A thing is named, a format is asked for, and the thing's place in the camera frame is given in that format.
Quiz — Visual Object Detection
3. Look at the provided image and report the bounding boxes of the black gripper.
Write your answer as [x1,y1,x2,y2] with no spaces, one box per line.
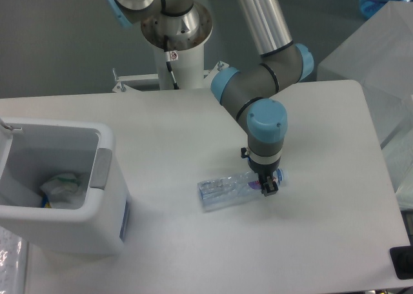
[240,147,280,197]

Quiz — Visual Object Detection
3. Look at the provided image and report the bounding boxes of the clear plastic water bottle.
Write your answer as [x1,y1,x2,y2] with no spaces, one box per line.
[196,167,290,213]

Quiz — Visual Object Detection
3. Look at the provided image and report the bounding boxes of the white paper wrapper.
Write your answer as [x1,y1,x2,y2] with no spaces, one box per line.
[40,173,90,210]

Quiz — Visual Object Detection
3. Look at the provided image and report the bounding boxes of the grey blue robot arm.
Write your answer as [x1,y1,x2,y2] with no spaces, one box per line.
[107,0,314,196]

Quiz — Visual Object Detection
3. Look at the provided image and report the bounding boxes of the white trash can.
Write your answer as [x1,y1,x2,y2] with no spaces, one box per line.
[1,117,130,255]

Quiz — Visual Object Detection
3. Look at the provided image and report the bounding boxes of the translucent white plastic box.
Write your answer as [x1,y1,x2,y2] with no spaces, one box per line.
[316,0,413,146]

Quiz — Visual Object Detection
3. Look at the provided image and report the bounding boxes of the black device at table edge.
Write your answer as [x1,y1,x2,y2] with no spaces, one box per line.
[389,246,412,280]

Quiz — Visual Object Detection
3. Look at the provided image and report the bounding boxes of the blue snack packet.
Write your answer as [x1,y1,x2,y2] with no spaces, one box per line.
[41,194,51,208]

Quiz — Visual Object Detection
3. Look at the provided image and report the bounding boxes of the clear plastic sheet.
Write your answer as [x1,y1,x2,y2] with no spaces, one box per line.
[1,228,28,293]

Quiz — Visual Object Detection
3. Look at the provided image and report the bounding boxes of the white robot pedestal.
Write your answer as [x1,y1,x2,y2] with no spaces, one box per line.
[153,44,204,90]

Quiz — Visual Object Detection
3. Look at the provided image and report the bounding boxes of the white pedestal foot frame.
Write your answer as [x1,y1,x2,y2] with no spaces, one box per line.
[110,60,230,93]

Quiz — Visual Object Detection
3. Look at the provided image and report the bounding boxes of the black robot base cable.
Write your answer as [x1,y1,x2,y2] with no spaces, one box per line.
[162,34,180,90]

